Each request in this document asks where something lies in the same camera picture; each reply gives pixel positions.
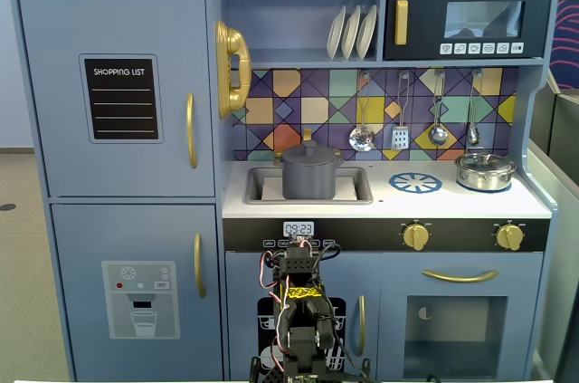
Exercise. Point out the gold stove knob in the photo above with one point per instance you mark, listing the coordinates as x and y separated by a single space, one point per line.
416 236
510 237

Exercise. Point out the gray toy sink basin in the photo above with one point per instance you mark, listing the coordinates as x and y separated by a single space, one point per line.
253 184

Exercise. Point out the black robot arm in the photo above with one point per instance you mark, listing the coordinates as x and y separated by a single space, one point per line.
298 265

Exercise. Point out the steel slotted skimmer spoon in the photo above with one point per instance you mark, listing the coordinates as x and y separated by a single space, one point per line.
362 138

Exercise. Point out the gray round pot lid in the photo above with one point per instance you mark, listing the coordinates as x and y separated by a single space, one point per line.
310 154

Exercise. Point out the steel ladle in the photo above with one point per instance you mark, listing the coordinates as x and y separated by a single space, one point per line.
438 135

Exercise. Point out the blue dishwasher door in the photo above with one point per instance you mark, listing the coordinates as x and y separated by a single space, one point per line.
244 274

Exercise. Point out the blue wooden toy kitchen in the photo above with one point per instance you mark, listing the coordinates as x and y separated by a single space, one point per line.
271 16

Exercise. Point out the gold toy faucet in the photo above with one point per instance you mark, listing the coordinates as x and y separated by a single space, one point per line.
307 133

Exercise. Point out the steel slotted spatula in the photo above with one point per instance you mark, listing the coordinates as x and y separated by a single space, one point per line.
400 138

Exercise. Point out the blue ice dispenser freezer door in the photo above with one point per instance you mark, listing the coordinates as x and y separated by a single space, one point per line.
81 242

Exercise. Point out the white toy plate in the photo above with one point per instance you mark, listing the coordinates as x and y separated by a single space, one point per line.
335 36
350 34
366 32

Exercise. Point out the shiny steel lidded pot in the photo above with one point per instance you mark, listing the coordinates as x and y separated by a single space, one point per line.
484 175

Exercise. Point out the dark round floor disc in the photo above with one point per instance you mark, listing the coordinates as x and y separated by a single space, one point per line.
6 207

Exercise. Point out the gray plastic pot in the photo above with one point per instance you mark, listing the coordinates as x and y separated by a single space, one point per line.
310 179

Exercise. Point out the blue shopping list fridge door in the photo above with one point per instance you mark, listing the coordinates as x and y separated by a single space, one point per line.
54 129

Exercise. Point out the gold toy telephone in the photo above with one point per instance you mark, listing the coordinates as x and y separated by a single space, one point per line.
237 52

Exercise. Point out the blue windowed oven door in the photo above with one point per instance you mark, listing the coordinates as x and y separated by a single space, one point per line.
393 283

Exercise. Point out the small steel spoon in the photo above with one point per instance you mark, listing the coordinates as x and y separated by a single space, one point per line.
472 134

